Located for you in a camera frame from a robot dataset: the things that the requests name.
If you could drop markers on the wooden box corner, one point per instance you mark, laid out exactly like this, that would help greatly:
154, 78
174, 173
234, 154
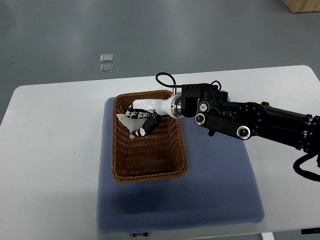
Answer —
302, 6

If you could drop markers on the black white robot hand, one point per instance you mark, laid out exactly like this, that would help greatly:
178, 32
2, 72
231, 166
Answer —
154, 109

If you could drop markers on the lower floor metal plate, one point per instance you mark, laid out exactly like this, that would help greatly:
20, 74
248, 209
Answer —
107, 68

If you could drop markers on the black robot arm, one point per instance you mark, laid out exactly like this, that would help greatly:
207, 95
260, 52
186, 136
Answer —
211, 109

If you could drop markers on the brown wicker basket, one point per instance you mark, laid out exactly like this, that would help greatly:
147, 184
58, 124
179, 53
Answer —
159, 156

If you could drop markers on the white table leg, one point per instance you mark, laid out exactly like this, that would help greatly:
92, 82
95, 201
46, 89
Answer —
267, 236

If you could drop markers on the black device bottom right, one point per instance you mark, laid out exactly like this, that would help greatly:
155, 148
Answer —
309, 231

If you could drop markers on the white bear figurine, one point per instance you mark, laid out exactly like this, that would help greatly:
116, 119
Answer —
136, 126

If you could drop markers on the blue fabric mat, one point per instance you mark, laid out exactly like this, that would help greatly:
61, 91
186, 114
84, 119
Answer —
218, 188

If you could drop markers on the upper floor metal plate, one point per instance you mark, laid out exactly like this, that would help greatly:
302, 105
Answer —
106, 57

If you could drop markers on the floor metal plate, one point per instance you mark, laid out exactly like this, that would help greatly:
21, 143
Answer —
106, 57
107, 68

